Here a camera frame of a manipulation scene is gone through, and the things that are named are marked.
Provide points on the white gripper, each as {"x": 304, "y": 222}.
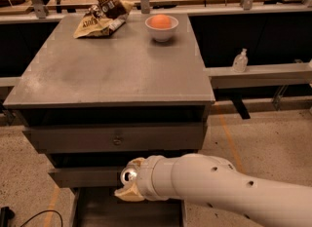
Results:
{"x": 146, "y": 178}

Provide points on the blue pepsi can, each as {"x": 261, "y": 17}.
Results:
{"x": 128, "y": 174}

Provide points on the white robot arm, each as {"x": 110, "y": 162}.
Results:
{"x": 213, "y": 182}

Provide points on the open bottom drawer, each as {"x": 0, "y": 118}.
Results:
{"x": 98, "y": 207}

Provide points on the grey middle drawer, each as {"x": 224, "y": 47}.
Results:
{"x": 87, "y": 177}

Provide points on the grey drawer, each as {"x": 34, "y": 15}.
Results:
{"x": 115, "y": 138}
{"x": 87, "y": 177}

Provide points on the grey top drawer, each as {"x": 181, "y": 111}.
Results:
{"x": 115, "y": 138}

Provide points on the grey drawer cabinet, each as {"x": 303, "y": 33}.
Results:
{"x": 124, "y": 79}

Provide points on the black plug block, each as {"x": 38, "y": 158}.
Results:
{"x": 6, "y": 214}

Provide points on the white bowl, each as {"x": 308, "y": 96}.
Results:
{"x": 162, "y": 35}

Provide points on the clear sanitizer bottle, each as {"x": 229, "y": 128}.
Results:
{"x": 240, "y": 62}

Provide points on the orange fruit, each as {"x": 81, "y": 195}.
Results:
{"x": 160, "y": 22}

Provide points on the brown chip bag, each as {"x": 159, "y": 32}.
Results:
{"x": 103, "y": 18}

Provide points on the grey metal rail shelf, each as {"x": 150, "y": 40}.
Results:
{"x": 261, "y": 75}

